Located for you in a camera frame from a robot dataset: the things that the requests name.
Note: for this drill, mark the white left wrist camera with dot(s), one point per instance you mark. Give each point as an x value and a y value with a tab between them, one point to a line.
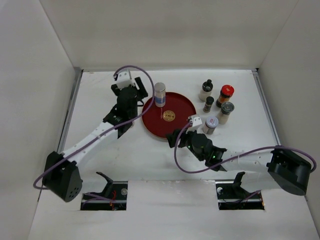
123	79

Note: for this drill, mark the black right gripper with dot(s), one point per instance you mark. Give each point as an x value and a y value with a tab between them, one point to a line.
171	138

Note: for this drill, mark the red round tray gold emblem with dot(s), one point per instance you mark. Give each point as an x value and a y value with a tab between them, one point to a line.
161	121

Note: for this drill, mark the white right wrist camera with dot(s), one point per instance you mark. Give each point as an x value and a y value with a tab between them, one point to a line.
195	122

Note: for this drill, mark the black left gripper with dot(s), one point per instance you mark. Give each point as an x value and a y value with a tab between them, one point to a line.
141	90

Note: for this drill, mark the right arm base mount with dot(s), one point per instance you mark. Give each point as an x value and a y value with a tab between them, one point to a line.
231	196

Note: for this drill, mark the aluminium table edge rail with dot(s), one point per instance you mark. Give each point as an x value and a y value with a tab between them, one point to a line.
70	108

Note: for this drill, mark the red lid dark sauce jar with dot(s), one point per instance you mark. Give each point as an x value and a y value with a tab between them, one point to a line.
226	93

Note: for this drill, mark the small black cap pepper bottle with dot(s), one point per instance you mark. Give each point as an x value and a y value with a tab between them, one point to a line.
208	104

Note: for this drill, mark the black cap white powder bottle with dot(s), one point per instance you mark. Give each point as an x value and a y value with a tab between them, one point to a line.
206	90

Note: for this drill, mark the white lid red label jar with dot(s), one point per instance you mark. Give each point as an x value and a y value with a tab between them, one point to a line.
210	125

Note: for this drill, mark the blue label silver lid jar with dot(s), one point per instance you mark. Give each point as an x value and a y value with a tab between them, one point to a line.
160	94

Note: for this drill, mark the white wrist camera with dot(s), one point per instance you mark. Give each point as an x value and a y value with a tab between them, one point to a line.
195	122
123	79

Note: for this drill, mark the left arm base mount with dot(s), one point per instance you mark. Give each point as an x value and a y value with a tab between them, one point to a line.
113	197

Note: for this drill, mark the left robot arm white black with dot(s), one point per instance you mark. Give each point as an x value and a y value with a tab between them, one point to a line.
62	170

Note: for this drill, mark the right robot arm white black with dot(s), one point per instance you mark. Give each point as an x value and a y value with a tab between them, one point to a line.
269	167

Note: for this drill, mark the grey lid white powder jar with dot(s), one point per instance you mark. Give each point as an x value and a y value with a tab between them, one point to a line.
226	109

